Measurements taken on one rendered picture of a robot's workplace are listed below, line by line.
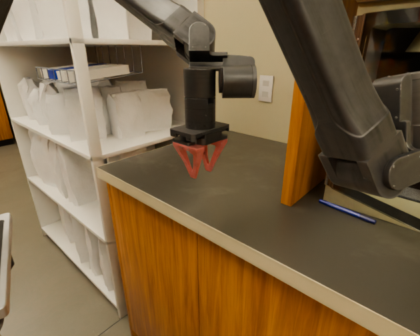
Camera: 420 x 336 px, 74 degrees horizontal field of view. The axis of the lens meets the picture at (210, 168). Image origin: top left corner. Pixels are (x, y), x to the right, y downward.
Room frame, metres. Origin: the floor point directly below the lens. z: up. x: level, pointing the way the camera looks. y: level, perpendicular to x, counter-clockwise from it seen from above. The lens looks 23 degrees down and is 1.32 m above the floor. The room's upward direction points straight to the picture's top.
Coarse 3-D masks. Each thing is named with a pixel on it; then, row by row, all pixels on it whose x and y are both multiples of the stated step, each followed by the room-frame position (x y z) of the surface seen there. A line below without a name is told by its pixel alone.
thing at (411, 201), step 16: (368, 16) 0.63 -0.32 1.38; (384, 16) 0.60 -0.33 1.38; (400, 16) 0.58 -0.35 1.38; (416, 16) 0.55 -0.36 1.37; (368, 32) 0.63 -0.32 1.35; (384, 32) 0.60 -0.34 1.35; (400, 32) 0.57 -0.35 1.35; (416, 32) 0.55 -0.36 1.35; (368, 48) 0.62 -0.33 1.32; (384, 48) 0.59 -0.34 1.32; (400, 48) 0.56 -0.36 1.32; (416, 48) 0.54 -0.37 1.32; (368, 64) 0.62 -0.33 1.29; (384, 64) 0.59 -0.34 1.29; (400, 64) 0.56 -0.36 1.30; (416, 64) 0.53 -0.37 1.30; (352, 192) 0.59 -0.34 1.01; (416, 192) 0.48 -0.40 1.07; (384, 208) 0.52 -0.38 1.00; (400, 208) 0.49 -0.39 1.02; (416, 208) 0.47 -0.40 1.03; (416, 224) 0.46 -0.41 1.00
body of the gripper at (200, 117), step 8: (192, 104) 0.49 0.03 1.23; (200, 104) 0.49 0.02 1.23; (208, 104) 0.50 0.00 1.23; (192, 112) 0.49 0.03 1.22; (200, 112) 0.49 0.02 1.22; (208, 112) 0.49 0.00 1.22; (192, 120) 0.49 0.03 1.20; (200, 120) 0.49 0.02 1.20; (208, 120) 0.49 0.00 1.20; (176, 128) 0.50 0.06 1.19; (184, 128) 0.50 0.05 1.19; (192, 128) 0.49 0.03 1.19; (200, 128) 0.49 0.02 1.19; (208, 128) 0.49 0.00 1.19; (216, 128) 0.50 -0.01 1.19; (224, 128) 0.52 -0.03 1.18; (176, 136) 0.49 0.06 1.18; (192, 136) 0.46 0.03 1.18; (200, 136) 0.48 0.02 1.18
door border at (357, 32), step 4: (360, 16) 0.65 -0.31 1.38; (364, 16) 0.64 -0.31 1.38; (360, 20) 0.65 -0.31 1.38; (364, 20) 0.64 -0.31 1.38; (356, 24) 0.65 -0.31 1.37; (360, 24) 0.65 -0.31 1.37; (356, 28) 0.65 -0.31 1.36; (360, 28) 0.64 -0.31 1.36; (356, 32) 0.65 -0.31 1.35; (360, 32) 0.64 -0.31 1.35; (356, 36) 0.65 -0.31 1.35; (360, 36) 0.64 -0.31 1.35; (360, 40) 0.64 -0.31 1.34; (360, 44) 0.64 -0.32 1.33; (328, 180) 0.65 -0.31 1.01; (328, 184) 0.65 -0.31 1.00; (332, 184) 0.64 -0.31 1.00
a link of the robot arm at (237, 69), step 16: (192, 32) 0.52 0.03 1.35; (208, 32) 0.52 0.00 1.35; (192, 48) 0.51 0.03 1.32; (208, 48) 0.51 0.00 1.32; (224, 64) 0.52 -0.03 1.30; (240, 64) 0.52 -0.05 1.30; (224, 80) 0.49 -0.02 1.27; (240, 80) 0.49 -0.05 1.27; (256, 80) 0.49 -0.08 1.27; (224, 96) 0.50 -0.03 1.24; (240, 96) 0.50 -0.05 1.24
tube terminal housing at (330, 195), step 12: (396, 0) 0.62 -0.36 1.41; (408, 0) 0.61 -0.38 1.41; (360, 12) 0.66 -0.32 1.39; (336, 192) 0.65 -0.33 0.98; (336, 204) 0.65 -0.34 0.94; (348, 204) 0.63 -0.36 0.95; (360, 204) 0.61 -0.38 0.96; (372, 216) 0.59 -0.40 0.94; (384, 216) 0.57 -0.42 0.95; (408, 228) 0.54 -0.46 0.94
